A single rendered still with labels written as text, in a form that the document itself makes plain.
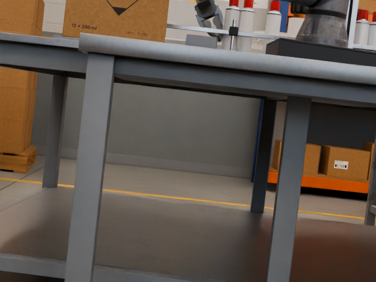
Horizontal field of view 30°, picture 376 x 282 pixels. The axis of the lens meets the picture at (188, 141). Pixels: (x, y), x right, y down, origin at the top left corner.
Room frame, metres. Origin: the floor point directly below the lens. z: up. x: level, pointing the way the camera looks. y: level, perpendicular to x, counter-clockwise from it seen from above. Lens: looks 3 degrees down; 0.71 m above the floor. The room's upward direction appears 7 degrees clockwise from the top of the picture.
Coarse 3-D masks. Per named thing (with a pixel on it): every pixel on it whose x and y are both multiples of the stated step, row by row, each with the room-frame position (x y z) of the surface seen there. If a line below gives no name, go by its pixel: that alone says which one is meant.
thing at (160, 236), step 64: (0, 64) 2.38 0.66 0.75; (64, 64) 1.91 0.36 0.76; (64, 192) 3.18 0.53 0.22; (256, 192) 3.24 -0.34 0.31; (0, 256) 1.91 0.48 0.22; (64, 256) 1.99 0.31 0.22; (128, 256) 2.08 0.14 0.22; (192, 256) 2.18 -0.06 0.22; (256, 256) 2.28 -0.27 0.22; (320, 256) 2.40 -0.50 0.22
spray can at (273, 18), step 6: (270, 6) 2.49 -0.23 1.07; (276, 6) 2.48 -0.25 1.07; (270, 12) 2.47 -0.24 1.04; (276, 12) 2.47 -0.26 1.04; (270, 18) 2.47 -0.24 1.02; (276, 18) 2.47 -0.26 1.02; (270, 24) 2.47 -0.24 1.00; (276, 24) 2.47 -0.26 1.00; (270, 30) 2.47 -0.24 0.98; (276, 30) 2.47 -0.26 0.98; (264, 42) 2.48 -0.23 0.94; (270, 42) 2.47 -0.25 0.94; (264, 48) 2.48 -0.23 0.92
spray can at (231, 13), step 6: (234, 0) 2.48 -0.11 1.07; (234, 6) 2.48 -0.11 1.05; (228, 12) 2.48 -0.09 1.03; (234, 12) 2.47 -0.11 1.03; (228, 18) 2.47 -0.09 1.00; (234, 18) 2.47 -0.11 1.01; (228, 24) 2.47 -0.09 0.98; (228, 36) 2.47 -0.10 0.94; (222, 42) 2.49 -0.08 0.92; (228, 42) 2.47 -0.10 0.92; (234, 42) 2.48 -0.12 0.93; (222, 48) 2.48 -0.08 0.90; (228, 48) 2.47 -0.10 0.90; (234, 48) 2.48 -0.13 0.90
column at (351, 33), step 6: (354, 0) 2.31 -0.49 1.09; (354, 6) 2.31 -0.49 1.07; (348, 12) 2.31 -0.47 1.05; (354, 12) 2.31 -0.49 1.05; (348, 18) 2.31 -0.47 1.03; (354, 18) 2.31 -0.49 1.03; (348, 24) 2.31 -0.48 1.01; (354, 24) 2.31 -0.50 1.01; (348, 30) 2.31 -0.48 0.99; (354, 30) 2.30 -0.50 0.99; (348, 36) 2.31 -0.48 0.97; (348, 42) 2.31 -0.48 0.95
